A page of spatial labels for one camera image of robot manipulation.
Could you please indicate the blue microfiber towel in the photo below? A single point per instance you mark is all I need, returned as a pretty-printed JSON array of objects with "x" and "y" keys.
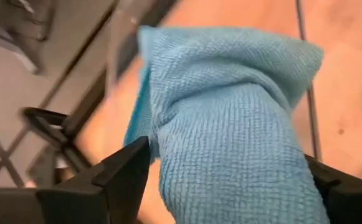
[{"x": 230, "y": 140}]

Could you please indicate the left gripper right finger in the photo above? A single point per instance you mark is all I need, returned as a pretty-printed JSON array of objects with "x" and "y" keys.
[{"x": 352, "y": 202}]

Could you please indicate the black aluminium table frame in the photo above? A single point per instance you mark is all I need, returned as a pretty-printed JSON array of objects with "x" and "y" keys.
[{"x": 87, "y": 102}]

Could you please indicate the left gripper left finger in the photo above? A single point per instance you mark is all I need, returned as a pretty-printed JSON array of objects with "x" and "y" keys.
[{"x": 118, "y": 186}]

